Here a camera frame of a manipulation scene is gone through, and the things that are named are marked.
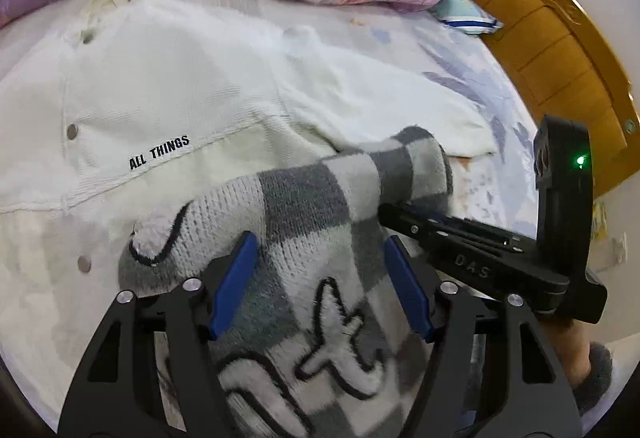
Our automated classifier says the grey fuzzy slipper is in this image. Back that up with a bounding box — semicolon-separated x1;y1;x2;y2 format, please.
573;342;613;415

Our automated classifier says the wooden headboard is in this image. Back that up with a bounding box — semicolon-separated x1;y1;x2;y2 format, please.
472;0;639;195

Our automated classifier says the teal blue striped pillow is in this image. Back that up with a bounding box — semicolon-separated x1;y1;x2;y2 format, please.
431;0;503;35

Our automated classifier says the grey white checkered cardigan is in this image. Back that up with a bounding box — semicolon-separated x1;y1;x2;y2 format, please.
118;126;452;437

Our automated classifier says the person's right hand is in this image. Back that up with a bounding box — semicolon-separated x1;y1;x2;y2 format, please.
544;320;591;389

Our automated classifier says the floral bed sheet mattress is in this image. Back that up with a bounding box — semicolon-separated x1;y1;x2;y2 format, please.
1;0;537;235

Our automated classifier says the white corduroy jacket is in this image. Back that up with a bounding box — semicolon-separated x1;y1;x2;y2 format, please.
1;0;497;425

